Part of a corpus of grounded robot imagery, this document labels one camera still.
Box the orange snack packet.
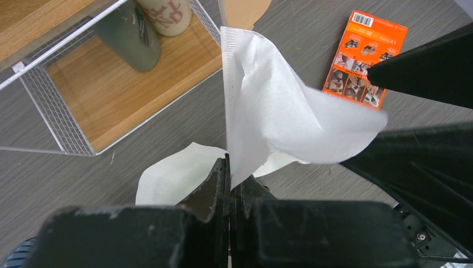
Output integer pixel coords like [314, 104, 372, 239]
[322, 10, 408, 110]

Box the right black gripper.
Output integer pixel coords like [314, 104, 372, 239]
[342, 122, 472, 267]

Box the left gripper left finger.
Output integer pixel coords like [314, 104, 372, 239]
[24, 155, 230, 267]

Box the brown paper coffee filter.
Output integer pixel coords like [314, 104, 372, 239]
[217, 0, 272, 30]

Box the cream printed squeeze bottle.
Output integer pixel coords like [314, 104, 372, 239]
[137, 0, 192, 36]

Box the grey green squeeze bottle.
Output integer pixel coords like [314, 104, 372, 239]
[92, 1, 161, 73]

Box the blue plastic funnel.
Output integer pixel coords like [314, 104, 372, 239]
[1, 237, 36, 268]

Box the white wire wooden shelf rack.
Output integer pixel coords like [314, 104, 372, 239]
[1, 1, 221, 156]

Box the white paper coffee filter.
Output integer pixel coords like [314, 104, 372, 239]
[135, 142, 305, 205]

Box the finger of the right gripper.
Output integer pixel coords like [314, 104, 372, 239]
[368, 23, 472, 108]

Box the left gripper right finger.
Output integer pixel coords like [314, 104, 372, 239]
[230, 178, 419, 267]

